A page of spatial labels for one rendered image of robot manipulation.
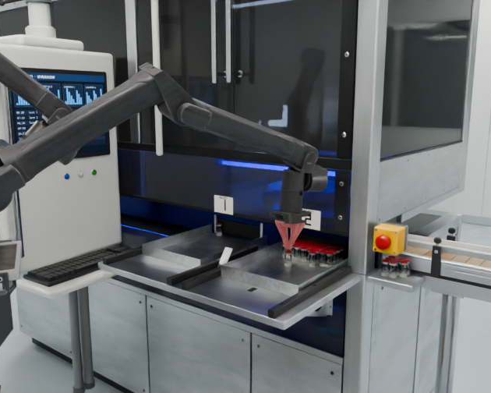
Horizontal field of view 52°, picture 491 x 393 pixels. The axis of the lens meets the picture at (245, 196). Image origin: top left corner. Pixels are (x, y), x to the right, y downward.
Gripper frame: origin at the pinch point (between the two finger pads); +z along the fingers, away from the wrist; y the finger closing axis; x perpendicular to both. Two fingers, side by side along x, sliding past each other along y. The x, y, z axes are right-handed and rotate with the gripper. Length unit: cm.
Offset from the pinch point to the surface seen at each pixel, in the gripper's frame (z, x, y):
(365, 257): 4.2, -10.8, 24.1
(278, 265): 10.2, 13.3, 16.0
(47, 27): -61, 93, -16
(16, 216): 2, 82, -31
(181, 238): 9, 55, 15
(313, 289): 10.5, -7.2, 2.6
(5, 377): 99, 169, 10
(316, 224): -3.2, 5.1, 22.7
